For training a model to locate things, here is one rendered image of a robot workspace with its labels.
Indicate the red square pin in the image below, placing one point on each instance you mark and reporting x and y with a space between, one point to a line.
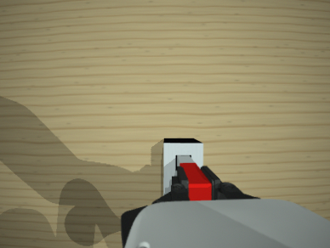
200 187

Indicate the light grey block with square holes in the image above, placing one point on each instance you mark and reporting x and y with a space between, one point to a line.
179 146

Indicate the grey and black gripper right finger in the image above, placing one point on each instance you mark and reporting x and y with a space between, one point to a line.
224 191

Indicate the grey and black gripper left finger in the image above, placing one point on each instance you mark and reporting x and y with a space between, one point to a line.
179 191

